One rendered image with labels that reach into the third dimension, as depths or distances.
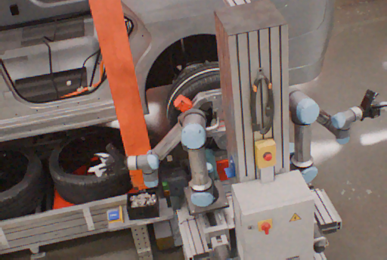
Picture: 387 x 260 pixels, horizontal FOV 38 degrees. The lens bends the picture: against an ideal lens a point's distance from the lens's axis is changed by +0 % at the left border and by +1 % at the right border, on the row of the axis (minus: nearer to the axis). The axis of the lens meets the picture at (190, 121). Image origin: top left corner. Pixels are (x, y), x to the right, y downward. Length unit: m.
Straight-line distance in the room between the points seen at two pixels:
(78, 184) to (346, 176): 2.05
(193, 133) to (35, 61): 2.29
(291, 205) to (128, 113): 1.25
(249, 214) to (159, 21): 1.61
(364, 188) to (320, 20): 1.33
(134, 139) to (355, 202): 1.76
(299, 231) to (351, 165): 1.96
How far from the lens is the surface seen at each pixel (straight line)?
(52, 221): 4.08
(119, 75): 3.28
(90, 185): 4.02
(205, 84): 3.56
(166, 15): 3.71
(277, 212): 2.64
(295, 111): 2.85
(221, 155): 3.83
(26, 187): 4.17
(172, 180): 4.03
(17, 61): 4.78
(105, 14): 3.09
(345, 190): 4.47
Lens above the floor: 3.11
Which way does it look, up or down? 37 degrees down
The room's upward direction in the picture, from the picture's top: 8 degrees counter-clockwise
